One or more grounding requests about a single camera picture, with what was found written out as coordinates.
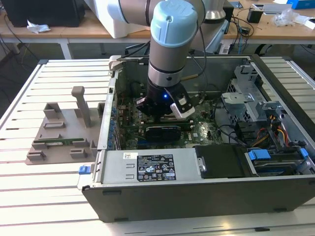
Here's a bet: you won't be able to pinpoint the black plastic shroud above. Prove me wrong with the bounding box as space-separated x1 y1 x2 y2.
193 144 248 179

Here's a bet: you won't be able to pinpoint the blue box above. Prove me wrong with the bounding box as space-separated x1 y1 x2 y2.
286 0 315 10

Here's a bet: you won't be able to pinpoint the hard disk in blue carrier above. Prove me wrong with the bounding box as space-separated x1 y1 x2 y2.
244 147 310 177

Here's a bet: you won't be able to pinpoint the yellow red wire bundle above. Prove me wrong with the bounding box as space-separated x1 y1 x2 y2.
255 114 289 148

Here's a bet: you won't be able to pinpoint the clear plastic bag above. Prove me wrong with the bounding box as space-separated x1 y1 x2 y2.
272 8 300 27

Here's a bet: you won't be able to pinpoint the black computer tower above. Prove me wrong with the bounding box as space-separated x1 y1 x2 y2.
2 0 86 28

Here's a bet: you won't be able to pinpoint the RAM slot white clips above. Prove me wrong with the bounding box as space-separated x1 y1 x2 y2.
145 120 191 125

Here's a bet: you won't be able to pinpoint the silver drive cage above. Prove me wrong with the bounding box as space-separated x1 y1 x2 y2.
220 64 308 150

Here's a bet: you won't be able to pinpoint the green motherboard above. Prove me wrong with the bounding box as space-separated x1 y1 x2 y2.
113 92 223 150

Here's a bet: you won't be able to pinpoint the silver power supply unit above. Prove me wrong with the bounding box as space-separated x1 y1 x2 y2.
97 148 201 185

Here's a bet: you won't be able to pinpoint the white flat box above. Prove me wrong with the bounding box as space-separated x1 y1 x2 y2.
262 2 288 16

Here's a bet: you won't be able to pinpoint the white foam box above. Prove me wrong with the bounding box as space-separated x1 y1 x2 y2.
93 0 153 39

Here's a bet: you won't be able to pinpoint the pale blue teach pendant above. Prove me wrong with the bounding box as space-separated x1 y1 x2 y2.
191 18 231 54

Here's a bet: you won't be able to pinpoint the crumpled white paper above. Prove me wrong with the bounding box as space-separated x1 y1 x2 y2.
26 19 52 34

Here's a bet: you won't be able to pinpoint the black graphics card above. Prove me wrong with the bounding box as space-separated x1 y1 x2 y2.
144 125 182 143

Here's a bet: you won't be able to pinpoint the black silver PC case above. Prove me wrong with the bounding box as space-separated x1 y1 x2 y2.
81 53 315 223

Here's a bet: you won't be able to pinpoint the black internal cable bundle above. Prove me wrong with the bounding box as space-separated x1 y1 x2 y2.
214 121 258 148

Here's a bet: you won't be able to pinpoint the grey parts rack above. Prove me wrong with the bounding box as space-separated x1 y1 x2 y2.
25 86 107 166

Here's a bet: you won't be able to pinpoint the wooden desk white frame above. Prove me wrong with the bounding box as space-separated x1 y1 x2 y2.
221 0 315 46
0 9 153 59

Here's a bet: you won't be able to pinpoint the RAM slot black clips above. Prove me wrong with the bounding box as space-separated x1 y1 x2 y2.
145 117 191 122

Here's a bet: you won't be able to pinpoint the green RAM stick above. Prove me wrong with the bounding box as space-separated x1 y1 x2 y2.
33 137 85 146

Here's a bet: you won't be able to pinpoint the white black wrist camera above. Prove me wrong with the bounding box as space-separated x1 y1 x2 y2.
169 94 196 120

